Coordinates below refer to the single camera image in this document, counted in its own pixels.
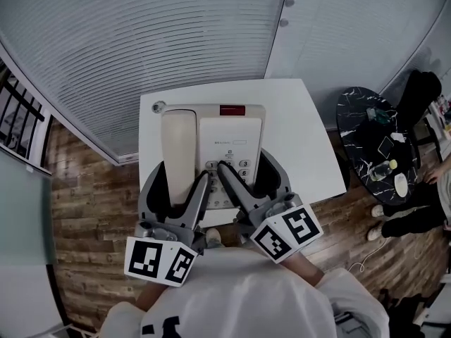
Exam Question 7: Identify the flat black card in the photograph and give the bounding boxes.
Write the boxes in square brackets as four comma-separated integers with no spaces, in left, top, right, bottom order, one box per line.
[377,135,396,156]

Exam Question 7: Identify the green wrapped packet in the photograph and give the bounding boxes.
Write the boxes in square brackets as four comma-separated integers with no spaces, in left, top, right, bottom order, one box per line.
[366,107,388,125]

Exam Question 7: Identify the black office chair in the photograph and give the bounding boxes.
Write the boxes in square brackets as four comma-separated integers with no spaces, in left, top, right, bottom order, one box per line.
[396,69,443,144]

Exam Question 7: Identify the person's white printed shirt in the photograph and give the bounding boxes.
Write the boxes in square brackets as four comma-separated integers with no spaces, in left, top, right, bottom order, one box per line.
[100,248,390,338]

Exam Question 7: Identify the white square table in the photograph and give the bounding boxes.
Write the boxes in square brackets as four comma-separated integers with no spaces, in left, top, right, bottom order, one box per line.
[138,78,348,225]

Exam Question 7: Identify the person's right forearm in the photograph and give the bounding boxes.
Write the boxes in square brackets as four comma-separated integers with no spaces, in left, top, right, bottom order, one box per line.
[281,251,325,289]

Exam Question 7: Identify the person's left forearm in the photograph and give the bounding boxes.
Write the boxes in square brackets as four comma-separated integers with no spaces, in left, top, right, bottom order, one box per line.
[135,282,167,311]

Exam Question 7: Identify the white desk telephone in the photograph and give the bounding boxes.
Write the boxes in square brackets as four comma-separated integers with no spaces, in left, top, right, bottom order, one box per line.
[161,104,267,211]

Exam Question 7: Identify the small white round dish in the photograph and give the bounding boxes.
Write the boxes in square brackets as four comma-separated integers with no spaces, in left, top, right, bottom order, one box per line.
[393,173,409,197]

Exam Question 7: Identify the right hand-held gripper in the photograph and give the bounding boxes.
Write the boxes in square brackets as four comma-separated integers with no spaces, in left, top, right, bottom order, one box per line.
[217,151,324,264]

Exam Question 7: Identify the black metal railing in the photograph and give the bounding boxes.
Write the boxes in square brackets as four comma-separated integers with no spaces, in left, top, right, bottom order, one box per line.
[0,65,54,165]

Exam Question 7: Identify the black marble round table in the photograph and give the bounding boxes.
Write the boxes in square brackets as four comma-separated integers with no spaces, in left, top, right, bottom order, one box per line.
[336,86,422,204]

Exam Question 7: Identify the white side table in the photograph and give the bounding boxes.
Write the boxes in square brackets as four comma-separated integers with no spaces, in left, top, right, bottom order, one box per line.
[422,100,451,162]

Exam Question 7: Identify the clear plastic bottle yellow cap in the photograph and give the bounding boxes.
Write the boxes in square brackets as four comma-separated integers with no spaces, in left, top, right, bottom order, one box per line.
[369,158,399,182]

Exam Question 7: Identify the black bag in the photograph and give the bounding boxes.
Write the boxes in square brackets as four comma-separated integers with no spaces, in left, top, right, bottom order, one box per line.
[380,287,441,330]

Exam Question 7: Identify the white floor cable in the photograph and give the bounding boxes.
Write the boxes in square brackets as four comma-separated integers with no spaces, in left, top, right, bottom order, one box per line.
[347,248,385,273]

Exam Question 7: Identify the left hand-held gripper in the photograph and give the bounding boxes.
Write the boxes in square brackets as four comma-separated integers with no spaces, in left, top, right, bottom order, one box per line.
[123,162,209,288]

